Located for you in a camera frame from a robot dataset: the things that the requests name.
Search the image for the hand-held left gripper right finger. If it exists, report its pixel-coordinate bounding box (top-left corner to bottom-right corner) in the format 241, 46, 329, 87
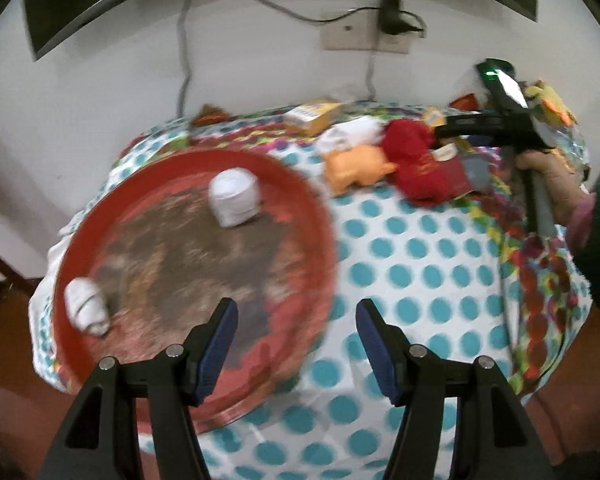
355, 298, 556, 480

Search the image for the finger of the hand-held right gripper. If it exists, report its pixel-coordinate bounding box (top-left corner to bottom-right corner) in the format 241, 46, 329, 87
432, 113, 506, 142

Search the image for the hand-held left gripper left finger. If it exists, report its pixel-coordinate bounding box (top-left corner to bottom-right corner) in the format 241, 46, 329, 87
37, 298, 239, 480

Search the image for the blue grey sock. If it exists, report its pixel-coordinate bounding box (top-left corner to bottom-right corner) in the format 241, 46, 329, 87
460, 154, 493, 193

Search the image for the dark red box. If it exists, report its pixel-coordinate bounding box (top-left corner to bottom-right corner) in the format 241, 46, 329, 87
431, 147, 477, 197

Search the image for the red sock with gold print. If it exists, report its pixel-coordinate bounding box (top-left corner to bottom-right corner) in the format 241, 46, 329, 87
394, 149, 456, 207

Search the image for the round red tray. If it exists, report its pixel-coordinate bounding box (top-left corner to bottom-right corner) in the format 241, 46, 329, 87
52, 150, 337, 435

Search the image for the person's right hand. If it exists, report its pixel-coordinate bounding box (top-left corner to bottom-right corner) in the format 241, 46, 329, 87
514, 150, 597, 242

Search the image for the yellow orange cloth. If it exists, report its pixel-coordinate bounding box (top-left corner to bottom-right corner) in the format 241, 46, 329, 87
524, 79, 581, 128

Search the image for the polka dot tablecloth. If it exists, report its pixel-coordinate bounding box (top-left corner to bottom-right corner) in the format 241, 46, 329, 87
30, 100, 597, 480

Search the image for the loose white sock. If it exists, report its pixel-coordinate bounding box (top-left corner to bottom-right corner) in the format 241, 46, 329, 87
316, 116, 385, 157

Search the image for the orange sock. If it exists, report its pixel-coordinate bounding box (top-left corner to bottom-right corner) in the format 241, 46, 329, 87
324, 144, 400, 197

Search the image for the black power adapter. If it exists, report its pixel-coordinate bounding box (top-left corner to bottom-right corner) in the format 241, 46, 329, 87
378, 0, 426, 38

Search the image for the white rolled sock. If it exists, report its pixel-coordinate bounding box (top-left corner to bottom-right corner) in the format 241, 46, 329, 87
64, 277, 112, 336
208, 170, 261, 229

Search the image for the small yellow white box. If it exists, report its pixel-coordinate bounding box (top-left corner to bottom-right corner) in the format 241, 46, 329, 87
283, 101, 347, 137

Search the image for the small brown ornament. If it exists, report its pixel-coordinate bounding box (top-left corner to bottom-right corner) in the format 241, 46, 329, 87
194, 104, 231, 127

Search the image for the wall socket plate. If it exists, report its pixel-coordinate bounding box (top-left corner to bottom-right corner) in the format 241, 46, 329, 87
321, 10, 412, 56

